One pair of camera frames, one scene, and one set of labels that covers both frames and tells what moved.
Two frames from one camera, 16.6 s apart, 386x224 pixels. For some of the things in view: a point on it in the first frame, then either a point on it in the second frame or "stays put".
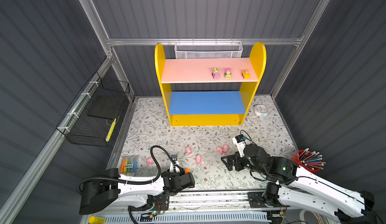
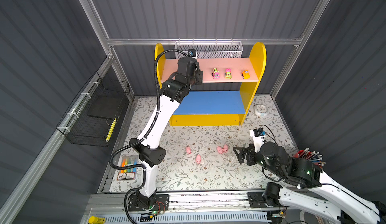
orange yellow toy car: (245, 74) stays put
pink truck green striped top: (215, 73) stays put
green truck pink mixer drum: (228, 74) stays put
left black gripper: (183, 175) → (197, 75)
